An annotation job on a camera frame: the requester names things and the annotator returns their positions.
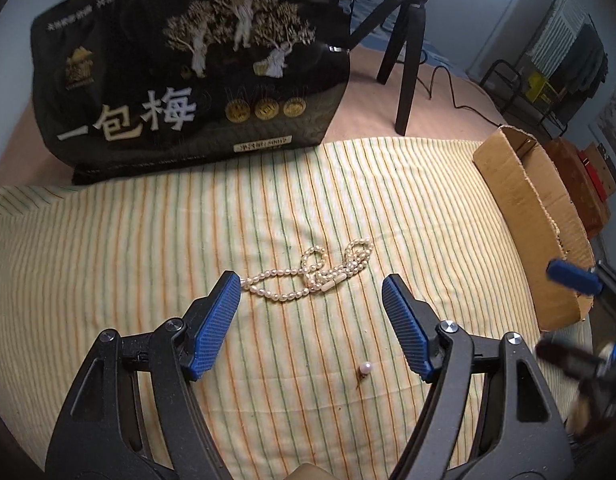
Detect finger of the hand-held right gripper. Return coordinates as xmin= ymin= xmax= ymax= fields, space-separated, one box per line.
xmin=546 ymin=258 xmax=616 ymax=301
xmin=535 ymin=337 xmax=611 ymax=381

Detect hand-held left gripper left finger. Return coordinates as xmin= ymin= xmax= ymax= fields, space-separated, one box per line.
xmin=48 ymin=270 xmax=242 ymax=480

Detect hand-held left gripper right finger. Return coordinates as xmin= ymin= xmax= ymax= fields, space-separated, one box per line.
xmin=381 ymin=273 xmax=575 ymax=480

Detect pearl necklace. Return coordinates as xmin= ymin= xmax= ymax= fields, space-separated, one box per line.
xmin=240 ymin=237 xmax=374 ymax=305

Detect cardboard box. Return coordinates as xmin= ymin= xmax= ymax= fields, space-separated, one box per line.
xmin=472 ymin=125 xmax=596 ymax=332

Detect striped yellow cloth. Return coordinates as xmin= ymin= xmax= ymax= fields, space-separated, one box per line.
xmin=0 ymin=137 xmax=589 ymax=480

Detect red box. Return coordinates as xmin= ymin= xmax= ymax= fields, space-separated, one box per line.
xmin=578 ymin=147 xmax=609 ymax=196

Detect orange covered bench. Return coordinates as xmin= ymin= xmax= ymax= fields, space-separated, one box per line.
xmin=543 ymin=137 xmax=616 ymax=238

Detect yellow box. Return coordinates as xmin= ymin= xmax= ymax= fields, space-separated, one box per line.
xmin=525 ymin=72 xmax=559 ymax=103

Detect dark hanging clothes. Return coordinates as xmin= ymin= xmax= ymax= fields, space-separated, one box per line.
xmin=548 ymin=22 xmax=609 ymax=101

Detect black clothes rack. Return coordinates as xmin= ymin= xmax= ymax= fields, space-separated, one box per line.
xmin=480 ymin=0 xmax=611 ymax=136

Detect tan bed sheet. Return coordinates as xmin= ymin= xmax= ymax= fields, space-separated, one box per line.
xmin=318 ymin=45 xmax=509 ymax=146

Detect black printed bag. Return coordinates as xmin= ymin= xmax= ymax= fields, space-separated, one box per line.
xmin=30 ymin=0 xmax=359 ymax=186

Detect striped white towel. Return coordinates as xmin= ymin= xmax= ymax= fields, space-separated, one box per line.
xmin=530 ymin=0 xmax=586 ymax=61

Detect black tripod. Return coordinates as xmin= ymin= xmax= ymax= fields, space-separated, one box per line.
xmin=345 ymin=0 xmax=434 ymax=136

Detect wall poster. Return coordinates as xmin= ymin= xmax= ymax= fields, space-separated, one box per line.
xmin=588 ymin=87 xmax=616 ymax=161

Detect black power cable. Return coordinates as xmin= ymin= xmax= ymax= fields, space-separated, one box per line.
xmin=383 ymin=0 xmax=506 ymax=128

